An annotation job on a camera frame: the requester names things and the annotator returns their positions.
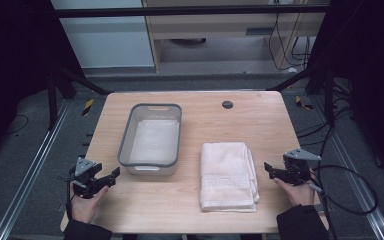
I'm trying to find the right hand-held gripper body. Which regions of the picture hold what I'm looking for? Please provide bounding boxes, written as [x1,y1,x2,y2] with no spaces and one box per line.
[281,147,323,187]

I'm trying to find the black metal stand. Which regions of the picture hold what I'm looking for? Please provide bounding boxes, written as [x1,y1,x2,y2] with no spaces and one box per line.
[267,61,336,128]
[45,65,113,132]

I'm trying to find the person's left hand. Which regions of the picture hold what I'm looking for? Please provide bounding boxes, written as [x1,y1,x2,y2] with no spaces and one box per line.
[69,184,110,225]

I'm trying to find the aluminium floor rail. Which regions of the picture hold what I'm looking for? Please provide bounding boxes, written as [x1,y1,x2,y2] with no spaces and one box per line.
[309,96,384,240]
[0,99,73,240]

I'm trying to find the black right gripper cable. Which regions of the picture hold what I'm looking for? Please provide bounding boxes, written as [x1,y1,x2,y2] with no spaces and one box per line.
[308,164,380,240]

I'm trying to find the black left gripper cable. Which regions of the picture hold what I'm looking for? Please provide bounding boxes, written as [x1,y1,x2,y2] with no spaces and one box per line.
[58,166,78,221]

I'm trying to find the yellow black striped tape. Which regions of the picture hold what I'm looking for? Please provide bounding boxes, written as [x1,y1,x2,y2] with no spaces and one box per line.
[81,98,95,117]
[294,95,315,111]

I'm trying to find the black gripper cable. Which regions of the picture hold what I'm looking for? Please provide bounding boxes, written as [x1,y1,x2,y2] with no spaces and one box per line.
[58,166,78,221]
[308,164,380,240]

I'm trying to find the white basin with grey rim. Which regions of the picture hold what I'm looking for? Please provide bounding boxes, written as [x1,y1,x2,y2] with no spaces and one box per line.
[117,102,183,177]

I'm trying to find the black horizontal frame bar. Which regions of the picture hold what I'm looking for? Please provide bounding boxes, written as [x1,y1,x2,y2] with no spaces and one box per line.
[53,4,331,19]

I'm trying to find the black floor cables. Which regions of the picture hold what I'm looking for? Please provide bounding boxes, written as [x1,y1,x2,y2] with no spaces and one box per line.
[294,79,358,148]

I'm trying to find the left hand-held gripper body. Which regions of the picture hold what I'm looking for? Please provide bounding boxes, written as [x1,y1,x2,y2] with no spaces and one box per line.
[69,156,104,200]

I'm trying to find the dark curtain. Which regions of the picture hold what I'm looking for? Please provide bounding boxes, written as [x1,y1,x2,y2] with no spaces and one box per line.
[308,0,384,184]
[0,0,84,168]

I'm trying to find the black hanging cables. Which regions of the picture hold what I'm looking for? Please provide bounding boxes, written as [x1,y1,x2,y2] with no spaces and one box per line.
[267,0,312,72]

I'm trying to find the person's right hand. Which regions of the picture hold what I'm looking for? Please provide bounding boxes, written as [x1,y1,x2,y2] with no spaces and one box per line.
[273,169,317,207]

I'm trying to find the white cabinet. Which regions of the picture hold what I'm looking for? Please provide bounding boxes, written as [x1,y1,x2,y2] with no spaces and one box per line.
[50,0,156,70]

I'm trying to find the light wooden desk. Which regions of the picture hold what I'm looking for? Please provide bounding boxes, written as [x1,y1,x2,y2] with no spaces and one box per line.
[141,0,332,73]

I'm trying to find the folded pale pink towel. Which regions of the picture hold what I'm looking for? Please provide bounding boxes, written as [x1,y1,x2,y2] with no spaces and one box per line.
[198,141,261,214]

